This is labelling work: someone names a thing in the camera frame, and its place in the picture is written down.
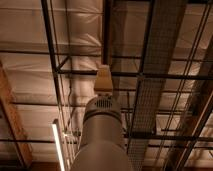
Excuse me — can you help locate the wire mesh cable tray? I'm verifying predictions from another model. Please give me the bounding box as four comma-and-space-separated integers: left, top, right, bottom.
127, 0, 187, 171

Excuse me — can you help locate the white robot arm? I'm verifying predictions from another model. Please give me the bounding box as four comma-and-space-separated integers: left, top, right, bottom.
70, 96, 133, 171

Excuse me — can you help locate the wooden ceiling beam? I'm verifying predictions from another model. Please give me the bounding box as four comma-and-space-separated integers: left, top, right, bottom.
0, 62, 32, 168
162, 36, 213, 171

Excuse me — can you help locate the wooden ceiling beam right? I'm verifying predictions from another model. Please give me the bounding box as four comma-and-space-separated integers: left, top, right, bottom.
162, 36, 213, 171

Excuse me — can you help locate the beige box on arm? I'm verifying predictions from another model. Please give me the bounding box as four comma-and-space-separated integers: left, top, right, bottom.
94, 65, 113, 94

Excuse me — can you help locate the wooden ceiling beam left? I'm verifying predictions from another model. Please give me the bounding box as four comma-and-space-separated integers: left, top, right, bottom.
0, 62, 32, 168

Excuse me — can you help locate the fluorescent tube light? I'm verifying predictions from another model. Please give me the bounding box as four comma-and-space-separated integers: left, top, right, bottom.
52, 119, 66, 171

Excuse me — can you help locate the black metal ceiling rail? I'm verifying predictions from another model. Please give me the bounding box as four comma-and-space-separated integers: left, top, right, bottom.
41, 0, 66, 129

